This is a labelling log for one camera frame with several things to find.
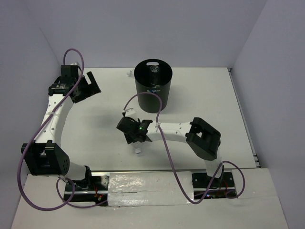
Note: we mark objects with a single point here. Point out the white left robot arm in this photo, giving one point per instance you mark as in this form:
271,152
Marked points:
45,157

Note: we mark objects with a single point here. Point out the black plastic bin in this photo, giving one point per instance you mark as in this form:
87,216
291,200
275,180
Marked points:
149,102

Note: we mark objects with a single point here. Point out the crushed clear plastic bottle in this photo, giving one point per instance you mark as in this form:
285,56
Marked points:
154,75

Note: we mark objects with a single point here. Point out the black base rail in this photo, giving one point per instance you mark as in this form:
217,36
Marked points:
195,183

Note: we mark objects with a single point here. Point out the labelled bottle white cap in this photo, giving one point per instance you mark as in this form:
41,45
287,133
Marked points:
154,88

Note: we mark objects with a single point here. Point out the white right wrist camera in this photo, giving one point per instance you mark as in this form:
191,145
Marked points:
129,111

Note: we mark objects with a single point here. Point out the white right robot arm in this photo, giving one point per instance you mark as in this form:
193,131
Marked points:
201,137

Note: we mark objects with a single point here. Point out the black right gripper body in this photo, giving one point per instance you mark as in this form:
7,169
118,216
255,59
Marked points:
138,120

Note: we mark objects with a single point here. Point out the clear bottle blue cap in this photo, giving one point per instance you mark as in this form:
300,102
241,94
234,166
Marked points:
137,148

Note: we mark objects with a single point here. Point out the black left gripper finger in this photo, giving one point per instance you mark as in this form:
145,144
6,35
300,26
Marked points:
93,83
83,92

